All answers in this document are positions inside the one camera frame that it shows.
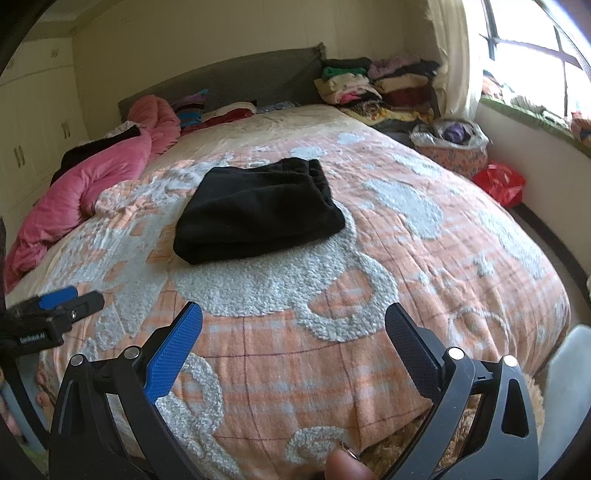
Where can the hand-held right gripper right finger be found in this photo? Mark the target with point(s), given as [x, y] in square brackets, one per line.
[411, 350]

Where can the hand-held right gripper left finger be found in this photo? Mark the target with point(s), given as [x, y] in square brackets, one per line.
[178, 350]

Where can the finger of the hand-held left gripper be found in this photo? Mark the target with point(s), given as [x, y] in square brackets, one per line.
[85, 302]
[57, 297]

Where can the black sweater with orange cuffs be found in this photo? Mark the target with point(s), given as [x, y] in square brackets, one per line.
[258, 217]

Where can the bag of crumpled clothes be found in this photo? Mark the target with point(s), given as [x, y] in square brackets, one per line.
[450, 152]

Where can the pile of folded clothes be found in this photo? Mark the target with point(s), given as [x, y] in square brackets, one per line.
[369, 87]

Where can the person's right hand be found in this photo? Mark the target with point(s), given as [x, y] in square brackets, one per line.
[346, 468]

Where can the cream bedsheet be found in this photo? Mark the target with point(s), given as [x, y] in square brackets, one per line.
[23, 282]

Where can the pink duvet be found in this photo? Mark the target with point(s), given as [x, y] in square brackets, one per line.
[69, 198]

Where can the peach checked fluffy blanket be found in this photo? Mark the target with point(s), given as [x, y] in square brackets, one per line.
[323, 286]

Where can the black garment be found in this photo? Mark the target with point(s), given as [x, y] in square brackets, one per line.
[78, 157]

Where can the cream wardrobe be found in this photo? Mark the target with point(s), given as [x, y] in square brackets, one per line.
[37, 115]

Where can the red plastic bag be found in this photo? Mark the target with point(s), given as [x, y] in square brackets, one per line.
[498, 182]

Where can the striped pillow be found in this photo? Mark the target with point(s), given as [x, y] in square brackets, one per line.
[191, 113]

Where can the red and white folded cloth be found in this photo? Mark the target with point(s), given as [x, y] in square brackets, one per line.
[226, 114]

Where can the grey floral pillow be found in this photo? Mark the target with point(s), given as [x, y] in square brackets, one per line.
[274, 107]

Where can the grey headboard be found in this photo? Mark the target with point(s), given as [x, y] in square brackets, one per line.
[240, 78]

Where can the heap of assorted cloths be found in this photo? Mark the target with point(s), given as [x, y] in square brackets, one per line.
[521, 101]

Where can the colourful patterned cloth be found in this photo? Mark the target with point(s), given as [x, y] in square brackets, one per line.
[581, 129]

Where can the cream curtain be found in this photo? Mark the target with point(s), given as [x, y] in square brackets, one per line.
[457, 60]

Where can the window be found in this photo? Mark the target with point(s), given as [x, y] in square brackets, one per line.
[526, 27]

